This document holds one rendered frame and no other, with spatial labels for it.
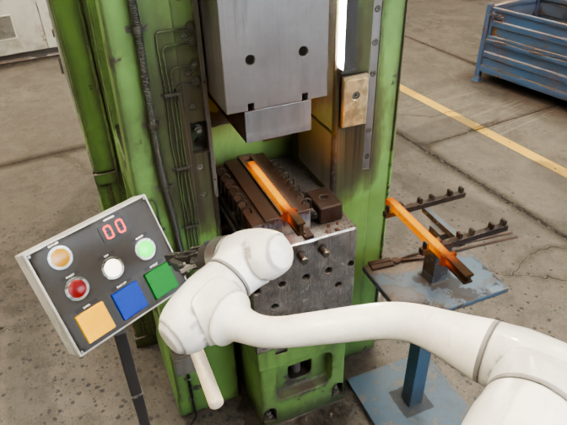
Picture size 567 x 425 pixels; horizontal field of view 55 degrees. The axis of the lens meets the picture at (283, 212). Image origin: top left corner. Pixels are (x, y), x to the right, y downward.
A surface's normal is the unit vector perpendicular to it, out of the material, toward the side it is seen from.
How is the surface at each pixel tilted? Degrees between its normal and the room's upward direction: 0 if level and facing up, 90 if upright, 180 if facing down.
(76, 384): 0
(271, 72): 90
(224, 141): 90
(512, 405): 18
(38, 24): 90
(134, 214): 60
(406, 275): 0
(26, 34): 90
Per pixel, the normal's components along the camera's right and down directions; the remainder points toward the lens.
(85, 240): 0.63, -0.09
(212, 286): -0.03, -0.73
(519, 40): -0.83, 0.33
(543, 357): 0.02, -0.90
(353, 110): 0.40, 0.52
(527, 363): -0.22, -0.92
